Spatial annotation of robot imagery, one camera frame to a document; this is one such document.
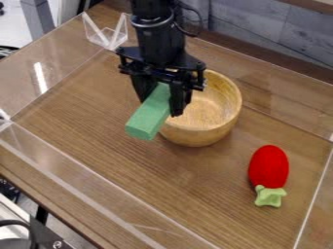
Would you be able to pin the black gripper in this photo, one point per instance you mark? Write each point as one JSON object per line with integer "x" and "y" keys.
{"x": 160, "y": 59}

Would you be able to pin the green foam stick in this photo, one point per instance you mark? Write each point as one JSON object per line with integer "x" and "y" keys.
{"x": 149, "y": 117}

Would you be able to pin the black clamp with cable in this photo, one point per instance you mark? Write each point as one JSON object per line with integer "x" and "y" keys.
{"x": 38, "y": 239}

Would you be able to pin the red plush strawberry toy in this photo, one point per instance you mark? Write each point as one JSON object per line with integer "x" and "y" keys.
{"x": 268, "y": 175}

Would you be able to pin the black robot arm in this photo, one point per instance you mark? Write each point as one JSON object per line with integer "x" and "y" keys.
{"x": 157, "y": 10}

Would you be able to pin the grey metal post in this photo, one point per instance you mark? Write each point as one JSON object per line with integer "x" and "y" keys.
{"x": 38, "y": 17}

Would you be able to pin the brown wooden bowl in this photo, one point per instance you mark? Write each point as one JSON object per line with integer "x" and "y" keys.
{"x": 209, "y": 116}

